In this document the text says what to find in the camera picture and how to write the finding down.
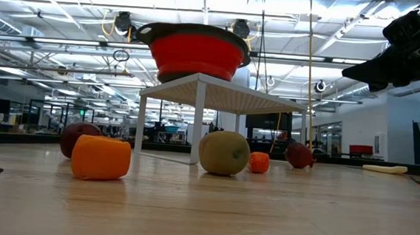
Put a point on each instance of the red storage box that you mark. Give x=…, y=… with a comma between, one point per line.
x=360, y=149

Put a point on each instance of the red collapsible bowl grey rim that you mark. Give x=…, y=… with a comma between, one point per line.
x=196, y=55

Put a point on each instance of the dark red fruit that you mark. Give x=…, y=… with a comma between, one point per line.
x=73, y=134
x=298, y=156

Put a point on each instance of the black aluminium table frame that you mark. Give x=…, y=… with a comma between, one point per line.
x=27, y=139

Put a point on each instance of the round orange fruit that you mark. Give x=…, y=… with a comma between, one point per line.
x=100, y=158

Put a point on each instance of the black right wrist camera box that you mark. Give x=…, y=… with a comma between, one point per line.
x=405, y=27

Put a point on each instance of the small orange-yellow fruit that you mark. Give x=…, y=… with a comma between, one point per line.
x=258, y=162

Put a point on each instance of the yellow banana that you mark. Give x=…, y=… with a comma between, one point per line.
x=384, y=169

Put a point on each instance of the white perforated metal shelf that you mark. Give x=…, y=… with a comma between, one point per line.
x=219, y=96

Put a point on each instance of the brown kiwi fruit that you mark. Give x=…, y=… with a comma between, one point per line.
x=222, y=153

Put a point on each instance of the teal bin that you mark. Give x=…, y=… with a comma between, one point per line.
x=171, y=129

